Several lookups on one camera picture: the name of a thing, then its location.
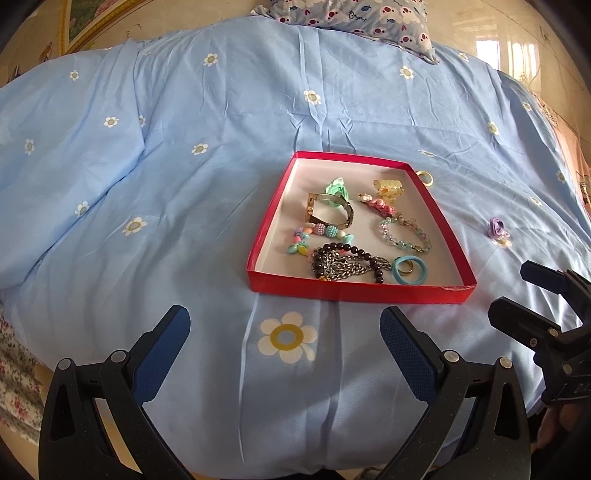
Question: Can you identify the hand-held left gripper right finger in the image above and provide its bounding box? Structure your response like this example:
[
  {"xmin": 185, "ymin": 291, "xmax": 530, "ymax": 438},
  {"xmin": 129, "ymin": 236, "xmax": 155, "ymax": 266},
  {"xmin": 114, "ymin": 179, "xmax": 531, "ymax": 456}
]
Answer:
[{"xmin": 376, "ymin": 305, "xmax": 532, "ymax": 480}]

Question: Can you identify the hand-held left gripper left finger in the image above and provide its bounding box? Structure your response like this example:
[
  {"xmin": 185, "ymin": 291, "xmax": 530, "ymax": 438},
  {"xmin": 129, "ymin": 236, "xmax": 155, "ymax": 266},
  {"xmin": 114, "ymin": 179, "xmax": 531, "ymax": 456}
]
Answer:
[{"xmin": 38, "ymin": 305, "xmax": 192, "ymax": 480}]

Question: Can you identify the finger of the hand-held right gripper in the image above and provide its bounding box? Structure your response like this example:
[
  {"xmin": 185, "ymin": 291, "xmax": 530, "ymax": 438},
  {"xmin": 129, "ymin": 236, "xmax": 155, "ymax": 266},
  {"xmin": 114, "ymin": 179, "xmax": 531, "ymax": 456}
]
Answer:
[
  {"xmin": 488, "ymin": 298, "xmax": 561, "ymax": 357},
  {"xmin": 520, "ymin": 261, "xmax": 591, "ymax": 319}
]

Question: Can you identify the blue ring hair tie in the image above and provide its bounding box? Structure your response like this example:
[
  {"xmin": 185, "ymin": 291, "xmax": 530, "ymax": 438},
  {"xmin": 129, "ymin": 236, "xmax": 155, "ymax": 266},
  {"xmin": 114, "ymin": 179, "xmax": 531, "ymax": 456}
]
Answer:
[{"xmin": 392, "ymin": 255, "xmax": 428, "ymax": 285}]

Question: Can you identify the silver chain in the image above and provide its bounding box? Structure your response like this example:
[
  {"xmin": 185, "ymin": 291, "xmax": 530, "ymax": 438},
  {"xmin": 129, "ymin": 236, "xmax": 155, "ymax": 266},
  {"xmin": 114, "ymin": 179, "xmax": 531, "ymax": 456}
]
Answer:
[{"xmin": 310, "ymin": 255, "xmax": 377, "ymax": 281}]

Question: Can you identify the dark bead bracelet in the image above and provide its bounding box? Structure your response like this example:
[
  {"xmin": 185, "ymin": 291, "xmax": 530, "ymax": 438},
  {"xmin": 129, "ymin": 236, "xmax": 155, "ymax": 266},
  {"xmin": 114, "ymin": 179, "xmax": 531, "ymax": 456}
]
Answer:
[{"xmin": 310, "ymin": 243, "xmax": 392, "ymax": 284}]

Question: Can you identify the clear crystal bead bracelet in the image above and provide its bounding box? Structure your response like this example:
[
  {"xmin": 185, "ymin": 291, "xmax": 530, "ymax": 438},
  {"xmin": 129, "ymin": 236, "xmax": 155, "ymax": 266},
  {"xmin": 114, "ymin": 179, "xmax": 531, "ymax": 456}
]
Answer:
[{"xmin": 379, "ymin": 213, "xmax": 433, "ymax": 254}]

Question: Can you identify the colourful pastel bead bracelet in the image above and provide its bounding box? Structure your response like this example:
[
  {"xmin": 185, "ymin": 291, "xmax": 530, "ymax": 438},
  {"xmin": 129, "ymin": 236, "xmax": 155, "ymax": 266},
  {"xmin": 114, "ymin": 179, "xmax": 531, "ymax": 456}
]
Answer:
[{"xmin": 286, "ymin": 223, "xmax": 355, "ymax": 257}]

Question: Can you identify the gold wrist watch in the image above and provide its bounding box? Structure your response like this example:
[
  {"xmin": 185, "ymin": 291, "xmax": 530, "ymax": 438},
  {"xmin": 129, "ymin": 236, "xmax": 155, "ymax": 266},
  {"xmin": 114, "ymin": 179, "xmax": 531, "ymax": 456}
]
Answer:
[{"xmin": 302, "ymin": 192, "xmax": 355, "ymax": 229}]

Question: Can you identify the red shallow cardboard box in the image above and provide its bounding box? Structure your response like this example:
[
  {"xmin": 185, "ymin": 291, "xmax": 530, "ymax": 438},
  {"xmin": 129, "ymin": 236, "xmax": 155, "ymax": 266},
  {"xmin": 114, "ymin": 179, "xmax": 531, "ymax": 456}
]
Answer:
[{"xmin": 246, "ymin": 151, "xmax": 477, "ymax": 305}]

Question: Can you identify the person's right hand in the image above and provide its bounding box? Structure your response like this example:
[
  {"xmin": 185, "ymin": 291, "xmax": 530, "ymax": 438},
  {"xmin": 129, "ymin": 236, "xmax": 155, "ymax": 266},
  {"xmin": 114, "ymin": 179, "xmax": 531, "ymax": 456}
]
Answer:
[{"xmin": 536, "ymin": 401, "xmax": 581, "ymax": 462}]

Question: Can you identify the purple hair bow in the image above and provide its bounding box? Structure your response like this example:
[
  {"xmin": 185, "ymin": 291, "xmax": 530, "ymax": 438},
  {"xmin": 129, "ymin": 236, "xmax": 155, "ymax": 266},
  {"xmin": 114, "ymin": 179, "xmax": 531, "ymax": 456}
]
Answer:
[{"xmin": 487, "ymin": 217, "xmax": 513, "ymax": 247}]

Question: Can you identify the light blue flowered blanket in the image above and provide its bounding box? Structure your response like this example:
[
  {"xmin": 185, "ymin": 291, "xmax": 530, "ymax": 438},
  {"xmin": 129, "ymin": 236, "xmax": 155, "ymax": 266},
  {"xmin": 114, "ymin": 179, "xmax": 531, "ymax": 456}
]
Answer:
[{"xmin": 0, "ymin": 18, "xmax": 583, "ymax": 476}]

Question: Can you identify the peach printed bed sheet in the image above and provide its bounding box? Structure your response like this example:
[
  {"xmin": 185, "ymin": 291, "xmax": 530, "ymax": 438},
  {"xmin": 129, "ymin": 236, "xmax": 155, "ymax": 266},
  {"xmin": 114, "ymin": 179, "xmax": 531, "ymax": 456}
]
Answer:
[{"xmin": 531, "ymin": 90, "xmax": 591, "ymax": 217}]

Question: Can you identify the floral bed sheet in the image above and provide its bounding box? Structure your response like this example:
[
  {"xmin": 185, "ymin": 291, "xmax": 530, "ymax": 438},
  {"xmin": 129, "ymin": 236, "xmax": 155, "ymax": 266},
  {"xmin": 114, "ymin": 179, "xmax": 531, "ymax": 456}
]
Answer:
[{"xmin": 0, "ymin": 300, "xmax": 56, "ymax": 448}]

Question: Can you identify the pink cartoon hair clip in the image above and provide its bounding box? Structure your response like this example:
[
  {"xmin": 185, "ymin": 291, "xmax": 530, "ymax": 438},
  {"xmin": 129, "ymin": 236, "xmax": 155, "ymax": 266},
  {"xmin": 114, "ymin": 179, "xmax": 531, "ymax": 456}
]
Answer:
[{"xmin": 359, "ymin": 194, "xmax": 398, "ymax": 217}]

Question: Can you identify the yellow hair claw clip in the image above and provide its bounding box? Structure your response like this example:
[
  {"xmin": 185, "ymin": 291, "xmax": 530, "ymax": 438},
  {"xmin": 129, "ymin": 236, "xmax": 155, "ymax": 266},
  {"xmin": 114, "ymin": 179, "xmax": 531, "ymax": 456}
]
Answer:
[{"xmin": 373, "ymin": 176, "xmax": 406, "ymax": 204}]

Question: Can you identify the blue cartoon print pillow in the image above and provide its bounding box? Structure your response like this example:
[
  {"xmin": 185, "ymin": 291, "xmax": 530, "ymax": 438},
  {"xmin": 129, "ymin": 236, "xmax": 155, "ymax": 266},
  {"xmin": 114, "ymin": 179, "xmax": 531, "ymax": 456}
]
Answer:
[{"xmin": 249, "ymin": 0, "xmax": 439, "ymax": 65}]

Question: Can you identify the green hair tie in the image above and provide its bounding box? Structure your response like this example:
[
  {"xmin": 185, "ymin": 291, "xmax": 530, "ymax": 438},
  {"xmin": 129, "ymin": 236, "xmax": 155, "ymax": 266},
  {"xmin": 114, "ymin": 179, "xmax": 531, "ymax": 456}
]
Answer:
[{"xmin": 324, "ymin": 176, "xmax": 352, "ymax": 200}]

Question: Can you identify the gold framed wall picture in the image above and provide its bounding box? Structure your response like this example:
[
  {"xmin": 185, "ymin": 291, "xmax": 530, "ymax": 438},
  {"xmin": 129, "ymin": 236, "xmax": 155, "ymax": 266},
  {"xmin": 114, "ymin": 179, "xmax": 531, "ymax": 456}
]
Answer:
[{"xmin": 60, "ymin": 0, "xmax": 153, "ymax": 54}]

